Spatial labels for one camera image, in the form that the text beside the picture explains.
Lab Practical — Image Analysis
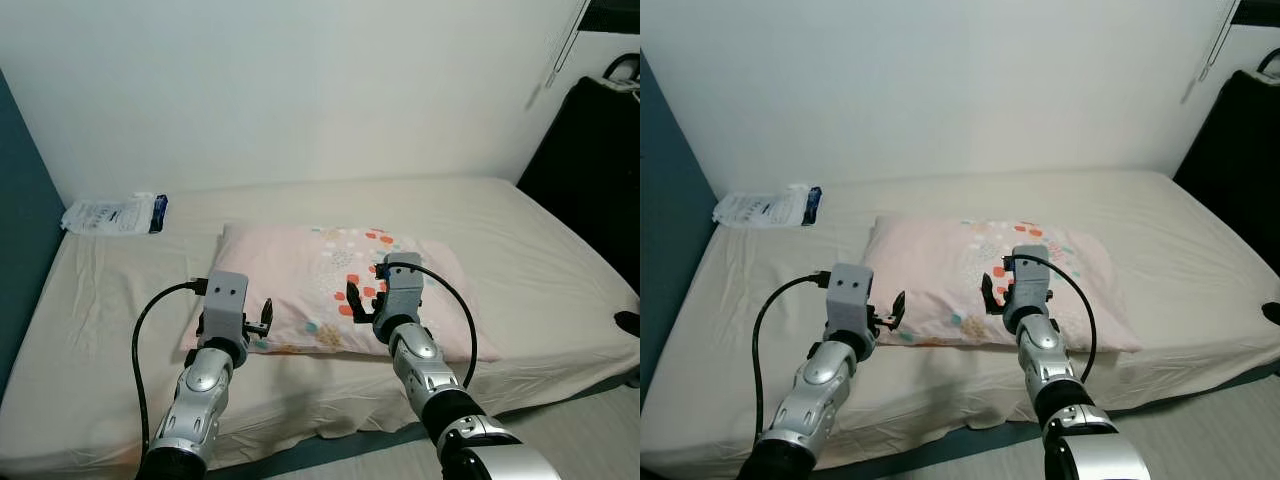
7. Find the pink patterned pillow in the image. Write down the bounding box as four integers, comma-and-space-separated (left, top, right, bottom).
181, 222, 479, 361
862, 213, 1143, 353

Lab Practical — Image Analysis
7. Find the white wet wipes pack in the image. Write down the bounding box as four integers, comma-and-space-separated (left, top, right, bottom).
712, 184, 823, 230
61, 192, 169, 237

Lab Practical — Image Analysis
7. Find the beige bed mattress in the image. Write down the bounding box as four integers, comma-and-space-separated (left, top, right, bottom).
0, 177, 641, 477
640, 168, 1280, 479

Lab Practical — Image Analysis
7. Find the dark teal headboard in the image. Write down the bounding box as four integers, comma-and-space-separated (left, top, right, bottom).
0, 70, 67, 401
640, 55, 722, 363

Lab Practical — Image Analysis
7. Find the black fabric case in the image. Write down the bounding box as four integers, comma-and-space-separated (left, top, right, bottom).
1172, 48, 1280, 273
516, 52, 641, 297

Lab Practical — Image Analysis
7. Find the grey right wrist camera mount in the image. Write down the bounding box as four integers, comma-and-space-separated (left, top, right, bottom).
383, 252, 424, 321
1010, 245, 1051, 313

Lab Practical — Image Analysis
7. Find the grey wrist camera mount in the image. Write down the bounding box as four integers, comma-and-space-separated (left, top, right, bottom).
827, 263, 875, 336
203, 270, 249, 341
1010, 245, 1051, 313
383, 252, 424, 321

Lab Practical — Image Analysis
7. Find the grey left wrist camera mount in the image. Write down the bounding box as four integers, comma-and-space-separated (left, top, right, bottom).
203, 270, 249, 341
827, 263, 875, 336

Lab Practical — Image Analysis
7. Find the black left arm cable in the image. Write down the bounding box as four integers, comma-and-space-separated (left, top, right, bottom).
131, 279, 209, 456
751, 270, 831, 441

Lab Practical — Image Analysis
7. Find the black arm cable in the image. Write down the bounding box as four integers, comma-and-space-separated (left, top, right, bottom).
1014, 254, 1100, 384
383, 262, 479, 391
131, 279, 209, 456
751, 270, 831, 441

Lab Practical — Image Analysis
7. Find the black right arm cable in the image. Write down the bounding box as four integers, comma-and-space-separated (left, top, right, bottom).
383, 262, 479, 391
1014, 254, 1100, 384

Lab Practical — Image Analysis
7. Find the white hanging cord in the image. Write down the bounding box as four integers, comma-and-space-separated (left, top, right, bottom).
544, 0, 592, 90
1195, 0, 1242, 84

